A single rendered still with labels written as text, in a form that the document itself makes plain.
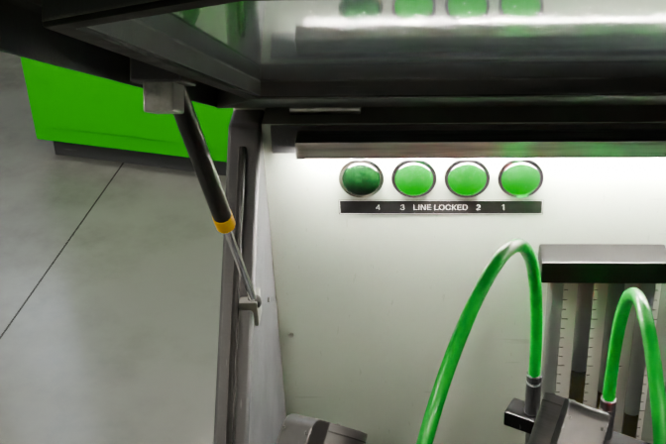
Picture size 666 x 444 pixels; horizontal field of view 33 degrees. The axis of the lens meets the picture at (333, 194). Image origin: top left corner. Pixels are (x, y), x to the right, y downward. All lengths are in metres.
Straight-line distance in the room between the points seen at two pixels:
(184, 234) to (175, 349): 0.59
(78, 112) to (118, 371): 1.22
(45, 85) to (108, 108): 0.25
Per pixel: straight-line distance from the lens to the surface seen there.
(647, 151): 1.27
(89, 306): 3.52
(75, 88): 4.11
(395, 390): 1.49
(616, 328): 1.26
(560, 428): 0.94
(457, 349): 1.03
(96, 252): 3.75
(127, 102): 4.03
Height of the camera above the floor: 2.05
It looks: 32 degrees down
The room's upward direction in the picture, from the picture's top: 3 degrees counter-clockwise
